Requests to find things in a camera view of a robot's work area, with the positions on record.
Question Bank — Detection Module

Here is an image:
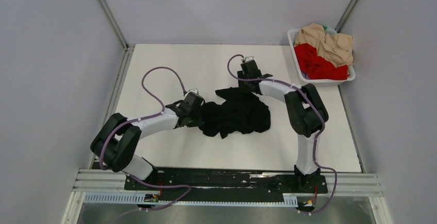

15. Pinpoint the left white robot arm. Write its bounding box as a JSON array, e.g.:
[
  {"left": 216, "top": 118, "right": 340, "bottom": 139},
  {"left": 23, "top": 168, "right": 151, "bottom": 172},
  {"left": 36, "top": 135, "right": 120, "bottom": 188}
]
[{"left": 90, "top": 92, "right": 205, "bottom": 189}]

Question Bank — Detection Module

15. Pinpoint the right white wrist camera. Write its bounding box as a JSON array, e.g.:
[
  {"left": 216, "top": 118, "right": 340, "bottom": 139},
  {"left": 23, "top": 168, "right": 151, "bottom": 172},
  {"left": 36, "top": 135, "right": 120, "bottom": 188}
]
[{"left": 241, "top": 56, "right": 254, "bottom": 62}]

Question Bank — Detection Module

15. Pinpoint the red t shirt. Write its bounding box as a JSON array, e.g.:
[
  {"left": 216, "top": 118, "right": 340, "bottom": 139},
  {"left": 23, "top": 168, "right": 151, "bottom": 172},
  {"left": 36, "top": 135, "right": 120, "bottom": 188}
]
[{"left": 294, "top": 43, "right": 349, "bottom": 80}]

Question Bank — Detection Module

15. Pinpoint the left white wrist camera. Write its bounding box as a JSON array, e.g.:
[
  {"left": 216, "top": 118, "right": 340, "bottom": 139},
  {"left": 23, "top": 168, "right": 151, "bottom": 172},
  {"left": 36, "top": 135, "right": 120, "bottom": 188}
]
[{"left": 188, "top": 89, "right": 199, "bottom": 94}]

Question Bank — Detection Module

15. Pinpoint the left aluminium corner post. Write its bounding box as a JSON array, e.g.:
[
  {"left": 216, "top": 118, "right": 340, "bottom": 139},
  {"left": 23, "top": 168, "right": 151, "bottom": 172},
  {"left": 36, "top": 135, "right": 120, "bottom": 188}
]
[{"left": 97, "top": 0, "right": 129, "bottom": 51}]

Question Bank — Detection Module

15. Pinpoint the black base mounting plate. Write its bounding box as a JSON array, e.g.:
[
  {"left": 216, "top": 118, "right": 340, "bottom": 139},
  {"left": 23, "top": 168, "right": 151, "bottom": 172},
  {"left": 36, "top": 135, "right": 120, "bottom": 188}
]
[{"left": 124, "top": 167, "right": 328, "bottom": 201}]

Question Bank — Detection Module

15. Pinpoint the aluminium corner post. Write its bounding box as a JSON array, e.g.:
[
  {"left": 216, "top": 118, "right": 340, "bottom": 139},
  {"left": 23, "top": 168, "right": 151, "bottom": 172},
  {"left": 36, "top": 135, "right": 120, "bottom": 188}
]
[
  {"left": 97, "top": 0, "right": 129, "bottom": 51},
  {"left": 335, "top": 0, "right": 359, "bottom": 32}
]

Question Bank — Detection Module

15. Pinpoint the right aluminium corner post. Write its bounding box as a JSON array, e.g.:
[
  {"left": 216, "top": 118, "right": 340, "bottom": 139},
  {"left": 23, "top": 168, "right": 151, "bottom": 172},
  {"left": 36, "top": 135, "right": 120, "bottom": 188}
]
[{"left": 335, "top": 0, "right": 359, "bottom": 32}]

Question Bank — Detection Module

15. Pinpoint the black t shirt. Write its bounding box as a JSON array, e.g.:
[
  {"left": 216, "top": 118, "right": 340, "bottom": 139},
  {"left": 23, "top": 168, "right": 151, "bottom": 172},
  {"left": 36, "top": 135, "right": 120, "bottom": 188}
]
[{"left": 199, "top": 88, "right": 271, "bottom": 139}]

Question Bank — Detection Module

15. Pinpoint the white slotted cable duct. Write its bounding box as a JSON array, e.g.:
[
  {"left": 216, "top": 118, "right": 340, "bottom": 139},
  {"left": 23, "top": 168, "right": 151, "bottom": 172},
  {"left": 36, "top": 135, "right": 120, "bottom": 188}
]
[{"left": 82, "top": 192, "right": 298, "bottom": 208}]

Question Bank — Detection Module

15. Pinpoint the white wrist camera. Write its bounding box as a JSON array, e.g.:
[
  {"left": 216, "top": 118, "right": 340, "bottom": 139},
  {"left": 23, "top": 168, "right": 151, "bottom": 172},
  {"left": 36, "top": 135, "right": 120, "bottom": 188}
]
[
  {"left": 241, "top": 56, "right": 254, "bottom": 62},
  {"left": 188, "top": 89, "right": 199, "bottom": 94}
]

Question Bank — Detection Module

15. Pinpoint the beige t shirt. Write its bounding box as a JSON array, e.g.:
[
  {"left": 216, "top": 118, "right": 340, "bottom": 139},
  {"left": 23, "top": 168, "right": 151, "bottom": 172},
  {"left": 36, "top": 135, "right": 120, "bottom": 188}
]
[{"left": 294, "top": 23, "right": 353, "bottom": 67}]

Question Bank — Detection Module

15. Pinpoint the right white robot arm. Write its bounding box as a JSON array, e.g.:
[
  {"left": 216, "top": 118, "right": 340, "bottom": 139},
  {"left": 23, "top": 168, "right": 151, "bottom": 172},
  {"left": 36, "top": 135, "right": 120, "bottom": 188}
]
[{"left": 237, "top": 59, "right": 329, "bottom": 192}]

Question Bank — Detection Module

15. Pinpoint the white laundry basket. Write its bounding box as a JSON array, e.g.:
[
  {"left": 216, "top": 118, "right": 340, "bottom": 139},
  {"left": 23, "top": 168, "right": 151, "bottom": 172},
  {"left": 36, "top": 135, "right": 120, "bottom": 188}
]
[{"left": 287, "top": 28, "right": 356, "bottom": 87}]

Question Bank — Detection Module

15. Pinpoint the aluminium front frame rail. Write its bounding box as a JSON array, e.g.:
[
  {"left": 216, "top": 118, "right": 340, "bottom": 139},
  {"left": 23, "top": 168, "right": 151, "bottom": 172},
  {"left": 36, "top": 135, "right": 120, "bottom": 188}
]
[{"left": 72, "top": 169, "right": 383, "bottom": 197}]

